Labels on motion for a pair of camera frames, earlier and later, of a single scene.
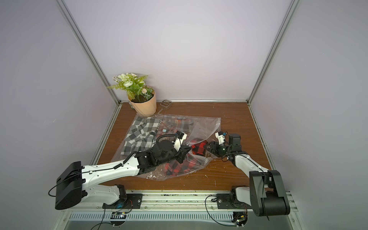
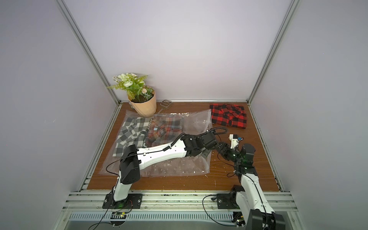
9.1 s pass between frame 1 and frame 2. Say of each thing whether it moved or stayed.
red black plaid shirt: moved
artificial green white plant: stayed
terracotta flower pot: stayed
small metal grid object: stayed
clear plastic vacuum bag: moved
